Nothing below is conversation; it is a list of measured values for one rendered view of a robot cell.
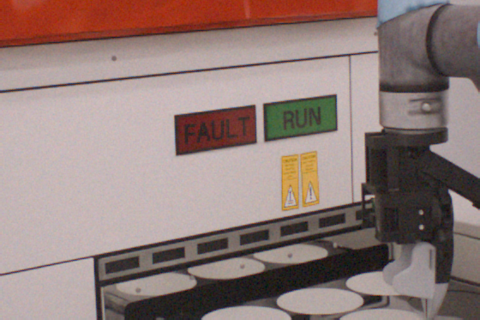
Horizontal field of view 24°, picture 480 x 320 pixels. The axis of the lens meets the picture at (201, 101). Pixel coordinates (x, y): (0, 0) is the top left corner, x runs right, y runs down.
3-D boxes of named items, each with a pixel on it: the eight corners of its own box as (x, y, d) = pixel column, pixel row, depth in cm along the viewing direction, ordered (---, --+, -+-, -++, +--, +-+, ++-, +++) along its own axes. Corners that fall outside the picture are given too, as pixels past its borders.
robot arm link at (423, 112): (435, 83, 126) (462, 91, 118) (435, 123, 126) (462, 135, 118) (369, 87, 124) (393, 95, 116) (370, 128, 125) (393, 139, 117)
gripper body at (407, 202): (361, 233, 126) (358, 126, 125) (435, 227, 128) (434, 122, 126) (381, 250, 119) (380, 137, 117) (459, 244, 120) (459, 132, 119)
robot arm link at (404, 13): (423, -13, 114) (359, -13, 120) (424, 95, 115) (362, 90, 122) (470, -16, 119) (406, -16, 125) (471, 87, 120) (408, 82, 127)
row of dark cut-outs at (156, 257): (97, 280, 128) (95, 258, 128) (382, 218, 153) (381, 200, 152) (99, 280, 128) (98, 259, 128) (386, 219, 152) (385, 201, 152)
